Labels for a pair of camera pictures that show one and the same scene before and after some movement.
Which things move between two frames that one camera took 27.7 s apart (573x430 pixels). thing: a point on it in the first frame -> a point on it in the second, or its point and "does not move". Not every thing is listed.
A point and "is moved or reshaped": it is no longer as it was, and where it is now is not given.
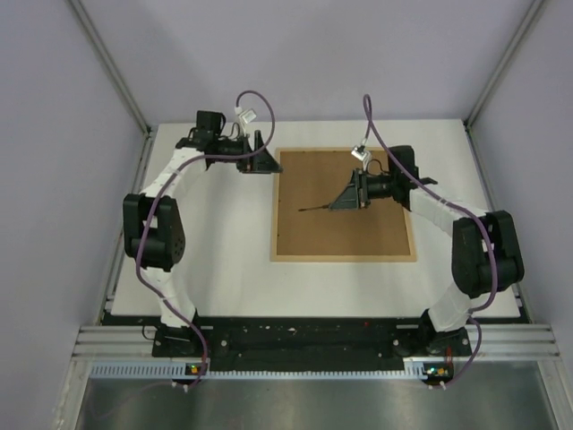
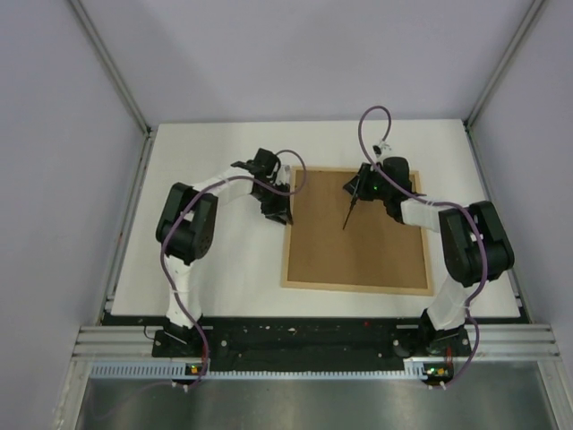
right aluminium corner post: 530,14 does not move
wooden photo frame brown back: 380,232 is moved or reshaped
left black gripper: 261,163 -> 279,210
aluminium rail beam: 128,341 does not move
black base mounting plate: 311,343 does not move
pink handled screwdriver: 312,208 -> 354,200
